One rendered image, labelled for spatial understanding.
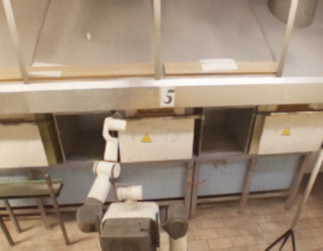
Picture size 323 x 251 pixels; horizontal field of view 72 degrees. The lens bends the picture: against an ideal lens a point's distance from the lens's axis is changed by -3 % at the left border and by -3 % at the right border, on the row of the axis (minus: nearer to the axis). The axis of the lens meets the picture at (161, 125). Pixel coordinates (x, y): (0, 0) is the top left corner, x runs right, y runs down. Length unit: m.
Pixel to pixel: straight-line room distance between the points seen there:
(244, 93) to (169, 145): 0.73
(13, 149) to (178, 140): 1.34
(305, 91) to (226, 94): 0.59
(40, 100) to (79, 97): 0.25
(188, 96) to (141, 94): 0.32
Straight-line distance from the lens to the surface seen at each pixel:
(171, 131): 1.87
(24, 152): 2.16
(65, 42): 1.90
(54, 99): 1.64
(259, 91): 1.75
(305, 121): 2.32
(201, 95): 1.60
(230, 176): 2.56
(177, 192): 2.53
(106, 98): 1.56
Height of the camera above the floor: 2.11
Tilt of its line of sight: 27 degrees down
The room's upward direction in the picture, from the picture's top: straight up
